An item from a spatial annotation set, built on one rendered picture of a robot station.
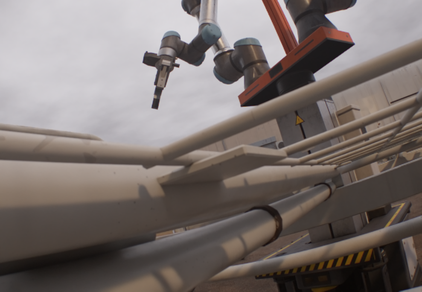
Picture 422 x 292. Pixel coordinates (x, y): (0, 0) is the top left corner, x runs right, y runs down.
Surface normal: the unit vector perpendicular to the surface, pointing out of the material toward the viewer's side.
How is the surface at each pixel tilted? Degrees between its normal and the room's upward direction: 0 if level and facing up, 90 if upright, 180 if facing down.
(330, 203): 90
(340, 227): 90
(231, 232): 56
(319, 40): 90
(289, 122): 90
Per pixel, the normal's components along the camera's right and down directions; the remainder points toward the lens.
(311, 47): -0.87, 0.11
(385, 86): -0.41, -0.19
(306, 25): -0.77, -0.25
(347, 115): -0.70, 0.01
